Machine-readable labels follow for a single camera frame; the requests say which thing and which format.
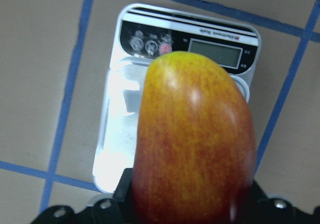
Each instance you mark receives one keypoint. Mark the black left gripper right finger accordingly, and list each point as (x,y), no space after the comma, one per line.
(253,206)

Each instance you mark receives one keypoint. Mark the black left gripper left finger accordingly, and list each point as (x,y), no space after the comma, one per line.
(114,209)

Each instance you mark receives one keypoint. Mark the red yellow mango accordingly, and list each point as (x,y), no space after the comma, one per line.
(196,153)

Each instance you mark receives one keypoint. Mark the silver digital kitchen scale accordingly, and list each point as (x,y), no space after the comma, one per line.
(143,33)

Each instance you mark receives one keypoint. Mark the brown paper table cover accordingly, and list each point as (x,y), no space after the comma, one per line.
(53,60)

